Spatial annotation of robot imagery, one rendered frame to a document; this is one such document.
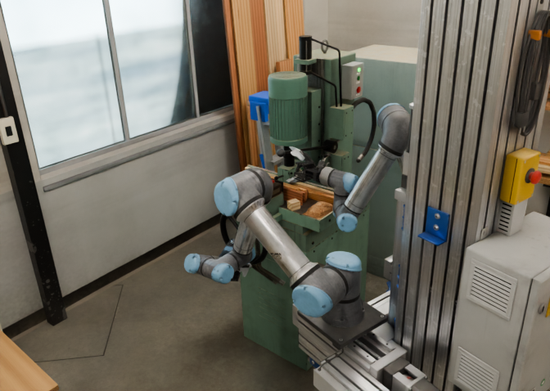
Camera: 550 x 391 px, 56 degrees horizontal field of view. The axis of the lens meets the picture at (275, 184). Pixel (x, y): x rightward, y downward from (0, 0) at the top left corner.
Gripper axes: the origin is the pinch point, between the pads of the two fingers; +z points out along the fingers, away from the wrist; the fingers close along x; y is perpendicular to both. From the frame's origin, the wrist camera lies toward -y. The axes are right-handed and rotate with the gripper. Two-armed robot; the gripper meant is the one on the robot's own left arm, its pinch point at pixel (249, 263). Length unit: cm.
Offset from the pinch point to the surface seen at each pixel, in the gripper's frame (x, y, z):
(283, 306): -4.5, 20.2, 40.4
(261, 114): -70, -80, 60
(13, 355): -53, 57, -64
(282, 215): 0.1, -24.0, 14.4
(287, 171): -4.5, -44.6, 15.5
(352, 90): 12, -89, 27
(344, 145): 3, -66, 46
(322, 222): 20.8, -25.5, 16.5
